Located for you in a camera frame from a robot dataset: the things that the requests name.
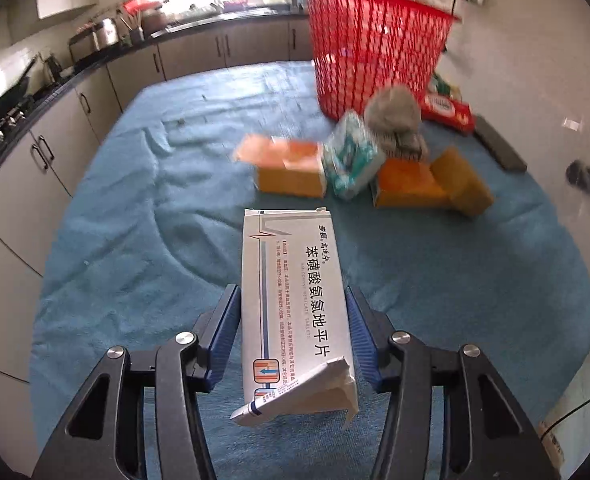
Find black kitchen countertop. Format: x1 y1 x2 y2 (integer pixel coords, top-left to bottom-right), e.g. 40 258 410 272
0 5 311 201

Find steel kettle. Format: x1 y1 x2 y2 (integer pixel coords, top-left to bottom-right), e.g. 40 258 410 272
42 52 64 83

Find red snack packet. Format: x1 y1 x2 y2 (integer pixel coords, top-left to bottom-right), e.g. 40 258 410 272
421 91 476 135

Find grey crumpled cloth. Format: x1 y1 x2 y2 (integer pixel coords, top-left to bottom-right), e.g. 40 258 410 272
364 86 429 161

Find mustard yellow box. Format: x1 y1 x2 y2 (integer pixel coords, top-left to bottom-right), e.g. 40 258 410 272
429 147 494 217

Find teal tissue packet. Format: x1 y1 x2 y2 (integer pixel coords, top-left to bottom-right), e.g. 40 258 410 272
321 111 386 201

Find orange cardboard box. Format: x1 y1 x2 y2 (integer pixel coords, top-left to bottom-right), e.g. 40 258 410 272
232 134 328 198

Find pot with red lid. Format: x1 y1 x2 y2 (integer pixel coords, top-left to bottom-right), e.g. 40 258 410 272
122 0 168 36

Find green snack packet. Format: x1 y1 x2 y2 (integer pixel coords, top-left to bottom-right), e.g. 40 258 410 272
430 74 463 101

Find cream base cabinets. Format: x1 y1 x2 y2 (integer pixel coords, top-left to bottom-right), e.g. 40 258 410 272
0 25 316 281

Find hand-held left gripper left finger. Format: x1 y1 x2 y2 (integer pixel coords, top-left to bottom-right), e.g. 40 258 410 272
32 284 243 480

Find utensil holder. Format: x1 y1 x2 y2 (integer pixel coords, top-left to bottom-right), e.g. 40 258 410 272
120 12 146 43

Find flat orange box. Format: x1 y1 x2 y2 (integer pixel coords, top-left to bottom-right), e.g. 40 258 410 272
372 157 451 209

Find red plastic basket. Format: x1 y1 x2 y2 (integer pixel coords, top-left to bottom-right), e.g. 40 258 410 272
302 0 462 122

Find black phone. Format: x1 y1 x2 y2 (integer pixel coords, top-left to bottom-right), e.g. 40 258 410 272
474 115 528 173

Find thin black cable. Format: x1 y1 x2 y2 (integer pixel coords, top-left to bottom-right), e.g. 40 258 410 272
540 389 590 443

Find white medicine box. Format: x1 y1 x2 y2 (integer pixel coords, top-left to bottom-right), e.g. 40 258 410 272
230 208 360 429

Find silver rice cooker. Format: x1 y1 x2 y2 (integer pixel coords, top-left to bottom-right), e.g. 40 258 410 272
69 17 120 58

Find blue table cloth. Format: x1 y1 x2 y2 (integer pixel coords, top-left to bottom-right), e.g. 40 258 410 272
29 59 590 480

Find black wok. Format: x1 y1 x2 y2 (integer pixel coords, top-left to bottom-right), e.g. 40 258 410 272
0 57 38 126

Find gas stove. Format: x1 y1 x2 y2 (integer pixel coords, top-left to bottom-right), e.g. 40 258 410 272
0 95 40 156

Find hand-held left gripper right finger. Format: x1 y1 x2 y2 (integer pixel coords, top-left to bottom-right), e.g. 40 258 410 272
345 285 561 480

